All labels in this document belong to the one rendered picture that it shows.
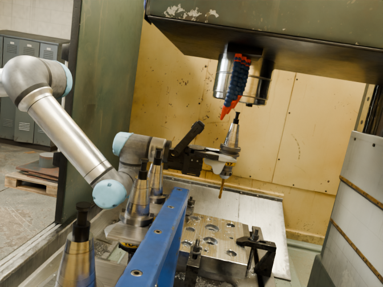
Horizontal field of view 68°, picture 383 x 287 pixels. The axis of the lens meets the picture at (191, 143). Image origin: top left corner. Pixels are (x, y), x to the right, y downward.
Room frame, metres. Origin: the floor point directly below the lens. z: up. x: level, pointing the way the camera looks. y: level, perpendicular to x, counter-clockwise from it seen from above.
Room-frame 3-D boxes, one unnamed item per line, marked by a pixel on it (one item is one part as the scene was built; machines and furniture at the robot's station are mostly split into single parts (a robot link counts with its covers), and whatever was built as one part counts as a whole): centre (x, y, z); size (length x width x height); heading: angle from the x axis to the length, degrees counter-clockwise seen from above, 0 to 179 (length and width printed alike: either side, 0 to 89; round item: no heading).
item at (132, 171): (0.83, 0.17, 1.17); 0.11 x 0.08 x 0.11; 174
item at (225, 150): (0.84, -0.12, 1.31); 0.06 x 0.06 x 0.03
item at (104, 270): (0.33, 0.09, 1.21); 0.07 x 0.05 x 0.01; 85
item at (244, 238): (0.89, -0.27, 0.97); 0.13 x 0.03 x 0.15; 85
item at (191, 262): (0.75, -0.06, 0.97); 0.13 x 0.03 x 0.15; 175
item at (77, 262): (0.27, 0.10, 1.26); 0.04 x 0.04 x 0.07
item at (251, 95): (0.84, -0.11, 1.51); 0.16 x 0.16 x 0.12
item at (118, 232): (0.44, 0.08, 1.21); 0.07 x 0.05 x 0.01; 85
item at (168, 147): (0.84, 0.01, 1.26); 0.12 x 0.08 x 0.09; 88
